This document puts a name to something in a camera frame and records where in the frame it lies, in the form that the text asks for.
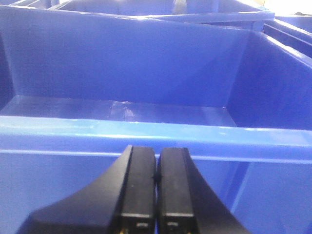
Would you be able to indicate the blue bin behind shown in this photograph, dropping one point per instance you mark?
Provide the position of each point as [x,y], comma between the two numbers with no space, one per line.
[245,14]

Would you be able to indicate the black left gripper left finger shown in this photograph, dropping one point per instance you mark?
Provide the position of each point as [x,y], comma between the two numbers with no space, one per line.
[120,201]

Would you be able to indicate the blue bin in front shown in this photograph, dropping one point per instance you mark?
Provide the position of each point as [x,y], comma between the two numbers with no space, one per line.
[77,88]

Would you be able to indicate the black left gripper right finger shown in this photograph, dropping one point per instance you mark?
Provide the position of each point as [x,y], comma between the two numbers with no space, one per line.
[186,204]

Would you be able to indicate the blue bin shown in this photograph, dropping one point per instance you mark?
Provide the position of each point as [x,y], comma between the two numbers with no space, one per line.
[77,88]
[245,14]

